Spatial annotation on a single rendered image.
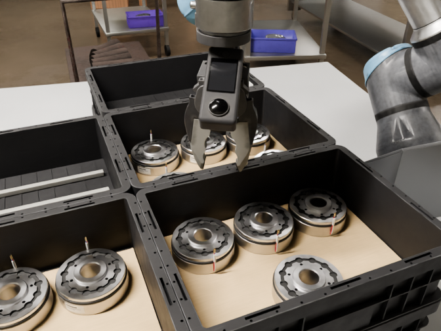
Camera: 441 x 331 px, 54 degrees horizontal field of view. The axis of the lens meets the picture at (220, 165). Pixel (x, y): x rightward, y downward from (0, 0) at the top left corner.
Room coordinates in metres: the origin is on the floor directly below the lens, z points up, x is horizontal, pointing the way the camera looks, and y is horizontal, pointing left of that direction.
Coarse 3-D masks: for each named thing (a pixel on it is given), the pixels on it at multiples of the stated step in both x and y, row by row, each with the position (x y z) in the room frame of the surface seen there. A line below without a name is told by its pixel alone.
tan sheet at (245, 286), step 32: (352, 224) 0.59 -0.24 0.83; (256, 256) 0.51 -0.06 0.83; (288, 256) 0.51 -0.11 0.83; (320, 256) 0.51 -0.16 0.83; (352, 256) 0.51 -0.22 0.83; (384, 256) 0.51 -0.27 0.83; (192, 288) 0.44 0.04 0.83; (224, 288) 0.44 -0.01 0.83; (256, 288) 0.44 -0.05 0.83; (224, 320) 0.38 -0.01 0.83
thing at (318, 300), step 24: (336, 144) 0.70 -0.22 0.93; (360, 168) 0.63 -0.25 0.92; (144, 192) 0.55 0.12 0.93; (144, 216) 0.49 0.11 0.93; (432, 216) 0.49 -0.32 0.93; (168, 264) 0.40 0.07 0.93; (408, 264) 0.40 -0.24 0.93; (432, 264) 0.41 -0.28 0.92; (336, 288) 0.36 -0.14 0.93; (360, 288) 0.36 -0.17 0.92; (192, 312) 0.32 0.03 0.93; (264, 312) 0.32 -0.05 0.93; (288, 312) 0.32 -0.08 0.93; (312, 312) 0.34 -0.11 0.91
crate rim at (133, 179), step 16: (272, 96) 0.93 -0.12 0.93; (112, 112) 0.84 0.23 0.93; (128, 112) 0.84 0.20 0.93; (112, 128) 0.79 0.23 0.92; (320, 128) 0.77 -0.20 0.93; (320, 144) 0.70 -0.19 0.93; (128, 160) 0.65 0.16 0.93; (256, 160) 0.65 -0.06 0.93; (128, 176) 0.60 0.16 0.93; (176, 176) 0.60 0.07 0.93; (192, 176) 0.60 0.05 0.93
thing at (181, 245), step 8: (184, 224) 0.55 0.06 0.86; (192, 224) 0.56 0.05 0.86; (200, 224) 0.55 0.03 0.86; (208, 224) 0.55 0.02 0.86; (216, 224) 0.56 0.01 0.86; (224, 224) 0.55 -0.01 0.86; (176, 232) 0.53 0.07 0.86; (184, 232) 0.53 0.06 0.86; (224, 232) 0.53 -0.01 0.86; (232, 232) 0.53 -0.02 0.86; (176, 240) 0.51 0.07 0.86; (184, 240) 0.51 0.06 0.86; (224, 240) 0.52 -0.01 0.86; (232, 240) 0.51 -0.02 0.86; (176, 248) 0.49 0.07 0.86; (184, 248) 0.50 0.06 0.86; (192, 248) 0.49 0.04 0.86; (200, 248) 0.49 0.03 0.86; (208, 248) 0.49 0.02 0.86; (216, 248) 0.50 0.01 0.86; (224, 248) 0.49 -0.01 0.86; (184, 256) 0.48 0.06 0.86; (192, 256) 0.48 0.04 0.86; (200, 256) 0.48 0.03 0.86; (208, 256) 0.48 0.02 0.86; (216, 256) 0.48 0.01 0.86
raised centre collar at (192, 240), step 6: (192, 228) 0.54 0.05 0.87; (198, 228) 0.54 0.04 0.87; (204, 228) 0.54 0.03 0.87; (210, 228) 0.54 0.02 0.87; (192, 234) 0.52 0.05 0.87; (216, 234) 0.52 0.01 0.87; (192, 240) 0.51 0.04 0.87; (198, 240) 0.51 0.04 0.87; (210, 240) 0.51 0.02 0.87; (216, 240) 0.51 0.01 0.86; (198, 246) 0.50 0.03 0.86; (204, 246) 0.50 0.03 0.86
